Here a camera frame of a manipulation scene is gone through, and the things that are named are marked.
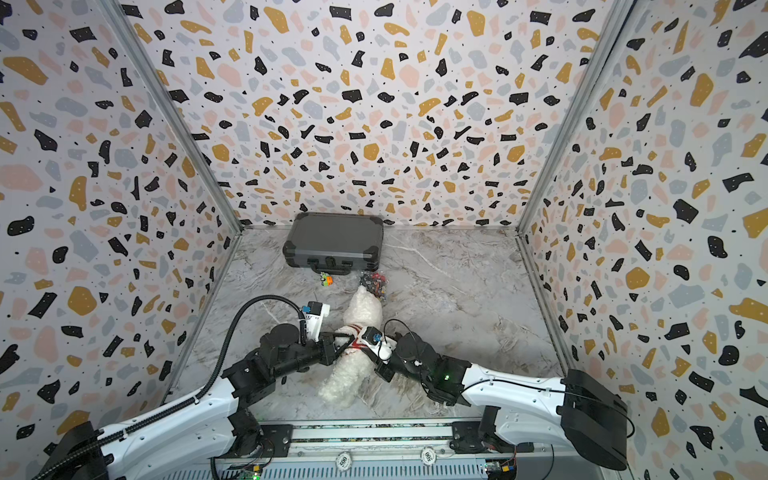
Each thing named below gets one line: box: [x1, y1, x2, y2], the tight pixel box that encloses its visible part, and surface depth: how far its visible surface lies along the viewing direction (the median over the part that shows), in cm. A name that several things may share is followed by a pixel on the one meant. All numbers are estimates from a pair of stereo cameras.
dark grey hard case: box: [283, 212, 385, 275], surface depth 106 cm
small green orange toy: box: [320, 271, 334, 287], surface depth 105 cm
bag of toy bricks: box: [359, 270, 390, 302], surface depth 105 cm
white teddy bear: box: [318, 285, 383, 406], surface depth 74 cm
